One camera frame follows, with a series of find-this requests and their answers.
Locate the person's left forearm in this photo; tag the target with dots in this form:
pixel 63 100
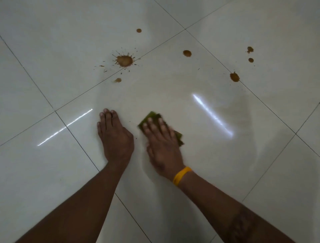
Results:
pixel 82 207

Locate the person's left little finger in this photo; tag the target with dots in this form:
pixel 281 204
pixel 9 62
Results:
pixel 99 129

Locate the yellow rubber wristband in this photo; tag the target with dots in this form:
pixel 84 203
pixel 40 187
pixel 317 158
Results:
pixel 181 175

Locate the green scrub sponge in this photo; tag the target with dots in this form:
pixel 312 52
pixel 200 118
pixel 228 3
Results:
pixel 155 117

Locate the person's left thumb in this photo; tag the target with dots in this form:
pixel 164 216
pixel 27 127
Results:
pixel 130 137

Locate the person's right hand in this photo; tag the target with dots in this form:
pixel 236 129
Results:
pixel 163 152

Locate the person's right little finger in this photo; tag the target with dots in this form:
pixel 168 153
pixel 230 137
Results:
pixel 171 134

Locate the person's left middle finger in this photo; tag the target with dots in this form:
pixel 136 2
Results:
pixel 107 118

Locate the person's left hand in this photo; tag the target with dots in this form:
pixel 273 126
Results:
pixel 116 142

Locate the person's right thumb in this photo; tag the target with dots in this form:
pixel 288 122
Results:
pixel 150 154

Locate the large brown splatter stain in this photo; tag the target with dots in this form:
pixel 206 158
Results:
pixel 124 60

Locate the person's right forearm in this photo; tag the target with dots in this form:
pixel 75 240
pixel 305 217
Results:
pixel 225 210

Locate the person's right middle finger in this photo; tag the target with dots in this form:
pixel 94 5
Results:
pixel 152 126

